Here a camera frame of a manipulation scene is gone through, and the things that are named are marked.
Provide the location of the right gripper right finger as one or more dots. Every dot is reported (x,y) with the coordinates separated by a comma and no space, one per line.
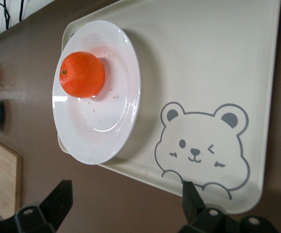
(196,211)

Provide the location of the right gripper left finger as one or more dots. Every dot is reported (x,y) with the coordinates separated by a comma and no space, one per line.
(45,208)

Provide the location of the white round plate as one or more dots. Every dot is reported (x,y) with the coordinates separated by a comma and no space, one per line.
(99,126)

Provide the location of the orange fruit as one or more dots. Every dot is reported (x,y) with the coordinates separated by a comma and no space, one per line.
(82,74)

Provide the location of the wooden cutting board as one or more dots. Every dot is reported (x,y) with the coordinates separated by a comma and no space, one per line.
(6,184)

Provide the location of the cream tray with bear print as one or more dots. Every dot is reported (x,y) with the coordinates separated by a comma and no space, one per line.
(203,72)

